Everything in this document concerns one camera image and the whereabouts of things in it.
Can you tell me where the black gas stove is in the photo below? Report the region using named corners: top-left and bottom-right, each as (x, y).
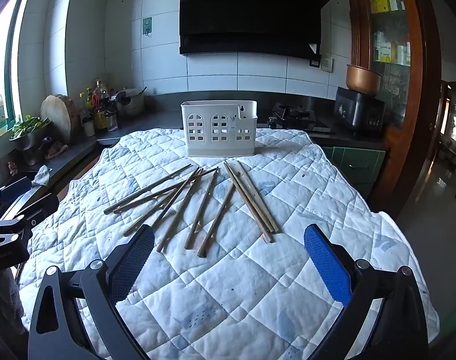
top-left (267, 102), bottom-right (335, 135)

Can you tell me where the white plastic utensil holder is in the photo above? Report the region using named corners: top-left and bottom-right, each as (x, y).
top-left (181, 100), bottom-right (257, 158)

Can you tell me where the black range hood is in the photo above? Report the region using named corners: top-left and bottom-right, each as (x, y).
top-left (179, 0), bottom-right (331, 61)

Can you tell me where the white quilted table cloth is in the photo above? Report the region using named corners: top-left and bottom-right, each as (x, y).
top-left (20, 128), bottom-right (440, 359)

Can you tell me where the oil bottle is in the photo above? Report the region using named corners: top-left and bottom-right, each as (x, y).
top-left (92, 79), bottom-right (109, 132)

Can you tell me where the green wall hook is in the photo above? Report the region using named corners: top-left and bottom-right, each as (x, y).
top-left (142, 17), bottom-right (152, 37)

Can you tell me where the steel pot with lid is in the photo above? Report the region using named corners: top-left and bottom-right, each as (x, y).
top-left (115, 88), bottom-right (146, 118)

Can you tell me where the white wall socket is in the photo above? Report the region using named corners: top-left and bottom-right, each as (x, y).
top-left (320, 57), bottom-right (334, 73)

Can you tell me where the copper inner pot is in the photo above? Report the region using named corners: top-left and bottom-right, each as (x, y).
top-left (346, 64), bottom-right (382, 96)

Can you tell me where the wooden glass cabinet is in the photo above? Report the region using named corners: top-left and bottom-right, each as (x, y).
top-left (348, 0), bottom-right (441, 218)

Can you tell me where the round wooden cutting board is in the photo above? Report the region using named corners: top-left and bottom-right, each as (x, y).
top-left (40, 94), bottom-right (80, 144)

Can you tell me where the metal bowl of greens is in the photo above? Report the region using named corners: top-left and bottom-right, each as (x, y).
top-left (10, 115), bottom-right (52, 166)

